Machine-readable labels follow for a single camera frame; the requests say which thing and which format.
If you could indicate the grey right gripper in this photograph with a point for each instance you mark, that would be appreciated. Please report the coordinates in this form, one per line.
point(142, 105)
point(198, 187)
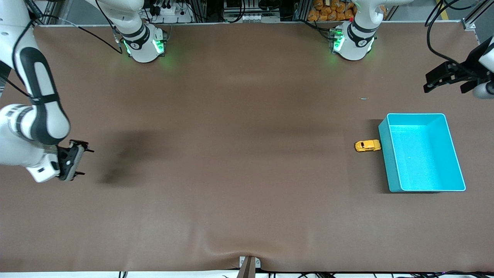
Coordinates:
point(79, 142)

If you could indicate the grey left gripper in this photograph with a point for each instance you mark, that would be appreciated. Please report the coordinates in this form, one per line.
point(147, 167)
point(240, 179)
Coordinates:
point(471, 61)

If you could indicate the yellow beetle toy car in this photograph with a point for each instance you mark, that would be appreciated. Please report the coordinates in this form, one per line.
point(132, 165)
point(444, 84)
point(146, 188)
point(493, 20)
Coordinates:
point(367, 146)

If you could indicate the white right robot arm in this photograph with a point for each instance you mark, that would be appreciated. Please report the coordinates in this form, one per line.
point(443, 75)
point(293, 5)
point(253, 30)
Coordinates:
point(42, 119)

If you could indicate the turquoise plastic bin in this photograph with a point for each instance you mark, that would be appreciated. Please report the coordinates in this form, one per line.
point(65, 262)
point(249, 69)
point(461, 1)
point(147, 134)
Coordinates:
point(422, 158)

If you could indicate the orange snack bag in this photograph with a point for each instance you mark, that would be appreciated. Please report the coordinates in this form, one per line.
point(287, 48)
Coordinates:
point(330, 15)
point(318, 4)
point(349, 14)
point(313, 15)
point(338, 5)

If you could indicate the brown table mat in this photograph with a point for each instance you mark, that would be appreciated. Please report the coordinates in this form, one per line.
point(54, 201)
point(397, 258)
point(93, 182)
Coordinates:
point(247, 154)

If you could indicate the white power strip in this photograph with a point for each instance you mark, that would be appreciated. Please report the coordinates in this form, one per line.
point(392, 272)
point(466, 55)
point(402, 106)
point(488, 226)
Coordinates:
point(170, 11)

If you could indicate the aluminium frame profile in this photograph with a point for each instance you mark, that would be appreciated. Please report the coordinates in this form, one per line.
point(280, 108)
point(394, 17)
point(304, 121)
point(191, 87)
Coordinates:
point(58, 11)
point(469, 24)

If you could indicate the metal table clamp bracket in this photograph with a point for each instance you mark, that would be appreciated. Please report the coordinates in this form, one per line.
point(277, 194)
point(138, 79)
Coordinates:
point(257, 263)

